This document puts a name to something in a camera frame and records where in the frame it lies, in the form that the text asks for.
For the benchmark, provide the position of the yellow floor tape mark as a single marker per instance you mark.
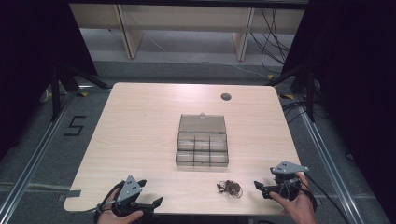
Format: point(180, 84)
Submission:
point(82, 93)
point(270, 76)

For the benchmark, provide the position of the black metal stand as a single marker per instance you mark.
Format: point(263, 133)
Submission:
point(56, 93)
point(309, 93)

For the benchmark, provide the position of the dark curtain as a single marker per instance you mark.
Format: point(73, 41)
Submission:
point(358, 77)
point(34, 46)

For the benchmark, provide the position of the person's right hand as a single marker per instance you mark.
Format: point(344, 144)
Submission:
point(299, 210)

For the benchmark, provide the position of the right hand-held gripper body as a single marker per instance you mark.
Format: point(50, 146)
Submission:
point(288, 168)

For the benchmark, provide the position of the beige wooden shelf unit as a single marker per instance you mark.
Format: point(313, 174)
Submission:
point(186, 18)

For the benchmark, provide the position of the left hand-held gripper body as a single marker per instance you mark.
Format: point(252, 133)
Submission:
point(128, 189)

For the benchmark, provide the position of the aluminium floor rail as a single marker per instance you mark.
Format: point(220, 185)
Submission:
point(327, 161)
point(34, 158)

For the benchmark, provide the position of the person's left hand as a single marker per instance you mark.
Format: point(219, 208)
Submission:
point(109, 217)

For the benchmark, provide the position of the clear plastic compartment box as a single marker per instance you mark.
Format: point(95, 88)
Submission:
point(201, 146)

